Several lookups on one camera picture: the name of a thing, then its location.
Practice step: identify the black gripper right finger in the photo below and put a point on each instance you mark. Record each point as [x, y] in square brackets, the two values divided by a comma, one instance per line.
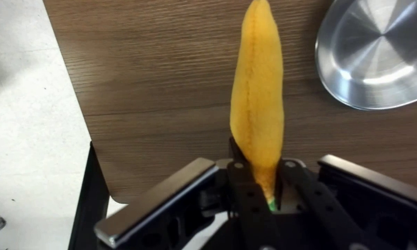
[306, 199]

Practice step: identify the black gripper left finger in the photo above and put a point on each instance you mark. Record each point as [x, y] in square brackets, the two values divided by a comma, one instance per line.
[243, 195]

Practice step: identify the yellow banana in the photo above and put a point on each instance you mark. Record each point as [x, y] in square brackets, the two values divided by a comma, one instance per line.
[257, 92]

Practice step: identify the silver metal pan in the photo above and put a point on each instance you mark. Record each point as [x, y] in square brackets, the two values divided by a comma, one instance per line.
[375, 56]

